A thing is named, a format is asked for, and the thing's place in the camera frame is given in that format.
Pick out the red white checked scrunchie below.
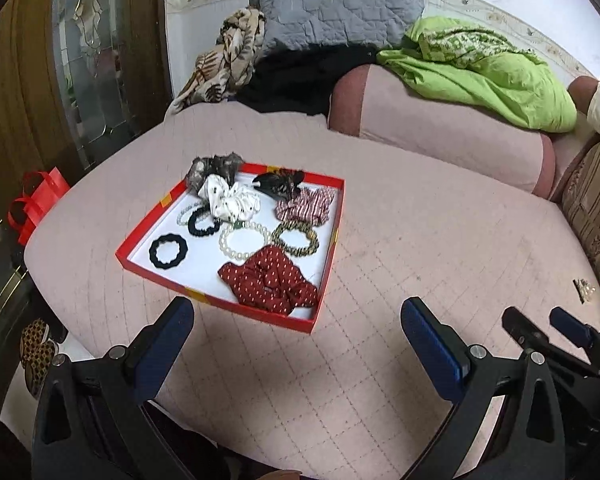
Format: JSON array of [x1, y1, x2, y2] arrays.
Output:
[[274, 188, 336, 226]]

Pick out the white dotted scrunchie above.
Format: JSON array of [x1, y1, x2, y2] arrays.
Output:
[[198, 174, 261, 223]]

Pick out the grey-green sheer scrunchie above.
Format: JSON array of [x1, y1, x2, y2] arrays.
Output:
[[184, 152, 245, 194]]

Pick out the black claw hair clip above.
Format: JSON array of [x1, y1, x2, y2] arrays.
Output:
[[252, 168, 304, 202]]

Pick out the small pearl hair clip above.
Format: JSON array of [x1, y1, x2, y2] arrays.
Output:
[[572, 278, 596, 304]]

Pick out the brown patterned slippers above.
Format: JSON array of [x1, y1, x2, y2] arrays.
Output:
[[19, 318, 58, 399]]

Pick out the pink quilted bed cover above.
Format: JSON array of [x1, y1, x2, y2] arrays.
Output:
[[24, 103, 600, 479]]

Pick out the red polka dot scrunchie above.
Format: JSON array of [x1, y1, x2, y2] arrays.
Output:
[[218, 245, 318, 315]]

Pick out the red bag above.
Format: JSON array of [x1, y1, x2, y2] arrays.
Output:
[[7, 167, 70, 247]]

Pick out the red shallow tray box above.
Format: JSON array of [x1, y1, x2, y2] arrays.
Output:
[[116, 170, 346, 334]]

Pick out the lime green cloth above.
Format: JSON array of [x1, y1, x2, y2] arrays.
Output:
[[377, 16, 578, 133]]

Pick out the pink bolster pillow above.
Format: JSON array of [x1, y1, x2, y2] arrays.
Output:
[[328, 65, 556, 200]]

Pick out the black cloth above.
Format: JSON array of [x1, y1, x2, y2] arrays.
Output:
[[235, 44, 378, 117]]

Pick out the grey quilted pillow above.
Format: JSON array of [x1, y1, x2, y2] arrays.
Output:
[[249, 0, 424, 56]]

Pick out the brown leaf-print cloth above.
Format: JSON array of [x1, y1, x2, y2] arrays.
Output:
[[164, 6, 265, 118]]

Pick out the stained glass door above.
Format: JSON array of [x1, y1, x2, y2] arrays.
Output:
[[52, 0, 137, 170]]

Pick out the black wavy hair tie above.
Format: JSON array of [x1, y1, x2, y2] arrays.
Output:
[[148, 232, 190, 271]]

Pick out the small pearl bracelet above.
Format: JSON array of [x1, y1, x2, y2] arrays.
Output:
[[174, 198, 207, 229]]

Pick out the white pearl bracelet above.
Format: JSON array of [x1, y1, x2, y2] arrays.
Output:
[[217, 220, 276, 264]]

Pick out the dark green hair tie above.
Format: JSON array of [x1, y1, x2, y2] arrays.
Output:
[[187, 204, 223, 238]]

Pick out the gold braided hair tie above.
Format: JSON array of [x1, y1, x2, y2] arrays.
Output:
[[270, 219, 321, 258]]

